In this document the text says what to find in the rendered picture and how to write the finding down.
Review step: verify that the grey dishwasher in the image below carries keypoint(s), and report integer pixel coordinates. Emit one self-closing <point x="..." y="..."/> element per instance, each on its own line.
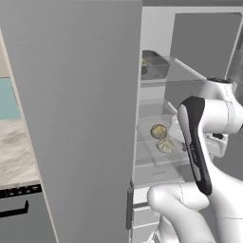
<point x="28" y="224"/>

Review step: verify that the white fridge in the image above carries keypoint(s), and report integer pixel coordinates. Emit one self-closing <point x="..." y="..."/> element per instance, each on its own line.
<point x="155" y="28"/>

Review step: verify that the glass fridge shelf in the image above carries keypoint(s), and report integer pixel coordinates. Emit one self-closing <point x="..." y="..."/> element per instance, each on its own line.
<point x="155" y="172"/>
<point x="177" y="83"/>

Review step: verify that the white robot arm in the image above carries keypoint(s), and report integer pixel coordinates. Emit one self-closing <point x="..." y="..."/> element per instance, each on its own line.
<point x="228" y="196"/>

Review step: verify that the tan dumpling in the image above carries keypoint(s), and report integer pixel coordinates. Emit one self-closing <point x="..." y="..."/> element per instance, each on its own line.
<point x="158" y="131"/>
<point x="165" y="146"/>
<point x="144" y="63"/>

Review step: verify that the white fridge drawer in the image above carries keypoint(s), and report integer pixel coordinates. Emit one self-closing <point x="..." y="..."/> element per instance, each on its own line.
<point x="142" y="218"/>

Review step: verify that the clear tupperware container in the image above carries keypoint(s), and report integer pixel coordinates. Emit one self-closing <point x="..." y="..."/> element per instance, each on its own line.
<point x="146" y="148"/>

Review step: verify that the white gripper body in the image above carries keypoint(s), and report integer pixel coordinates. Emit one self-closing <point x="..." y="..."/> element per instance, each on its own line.
<point x="176" y="126"/>

